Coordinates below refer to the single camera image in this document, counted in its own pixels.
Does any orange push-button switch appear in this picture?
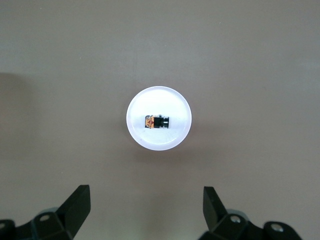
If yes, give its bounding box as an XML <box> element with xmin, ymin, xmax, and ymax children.
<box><xmin>144</xmin><ymin>114</ymin><xmax>170</xmax><ymax>130</ymax></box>

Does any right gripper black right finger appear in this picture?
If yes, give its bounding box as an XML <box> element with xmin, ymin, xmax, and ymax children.
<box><xmin>202</xmin><ymin>186</ymin><xmax>303</xmax><ymax>240</ymax></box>

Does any pink round plate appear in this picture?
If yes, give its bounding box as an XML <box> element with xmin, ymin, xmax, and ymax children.
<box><xmin>125</xmin><ymin>85</ymin><xmax>193</xmax><ymax>152</ymax></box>

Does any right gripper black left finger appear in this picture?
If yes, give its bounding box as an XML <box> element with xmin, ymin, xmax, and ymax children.
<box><xmin>0</xmin><ymin>184</ymin><xmax>91</xmax><ymax>240</ymax></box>

